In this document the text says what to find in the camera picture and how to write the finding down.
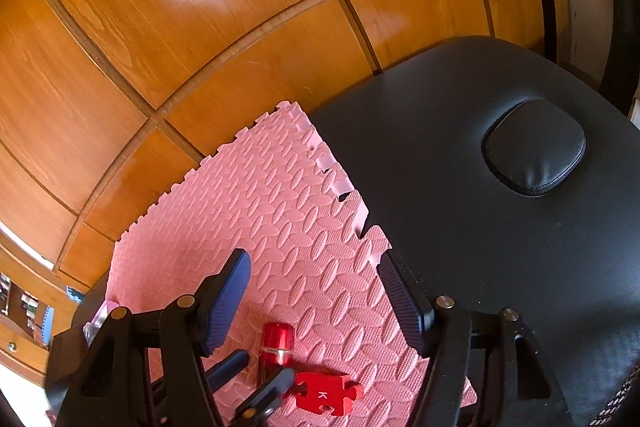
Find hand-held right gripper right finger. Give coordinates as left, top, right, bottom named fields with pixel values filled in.
left=378, top=249, right=573, bottom=427

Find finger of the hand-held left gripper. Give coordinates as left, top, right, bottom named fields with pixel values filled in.
left=205, top=351, right=249, bottom=395
left=235, top=367, right=297, bottom=427

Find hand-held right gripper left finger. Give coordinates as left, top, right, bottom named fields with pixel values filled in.
left=45, top=248, right=252, bottom=427

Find red cylinder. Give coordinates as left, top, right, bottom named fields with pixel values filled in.
left=258, top=322, right=296, bottom=383

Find red puzzle piece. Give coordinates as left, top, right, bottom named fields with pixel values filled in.
left=292, top=369, right=365, bottom=417

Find pink cardboard box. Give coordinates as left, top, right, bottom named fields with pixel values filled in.
left=85, top=299, right=119, bottom=343

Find pink foam mat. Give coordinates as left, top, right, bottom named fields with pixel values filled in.
left=102, top=101, right=478, bottom=427

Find blue foam mat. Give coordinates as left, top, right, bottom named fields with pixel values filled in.
left=41, top=304, right=55, bottom=348

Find black face-hole cushion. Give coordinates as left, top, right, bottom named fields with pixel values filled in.
left=481, top=99, right=588, bottom=198

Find wooden corner cabinet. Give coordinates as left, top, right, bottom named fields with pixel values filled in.
left=0, top=227, right=86, bottom=388

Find dark patterned cloth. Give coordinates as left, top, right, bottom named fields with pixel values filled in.
left=585, top=367, right=640, bottom=427

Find wooden wardrobe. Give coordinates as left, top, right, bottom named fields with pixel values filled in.
left=0, top=0, right=561, bottom=293

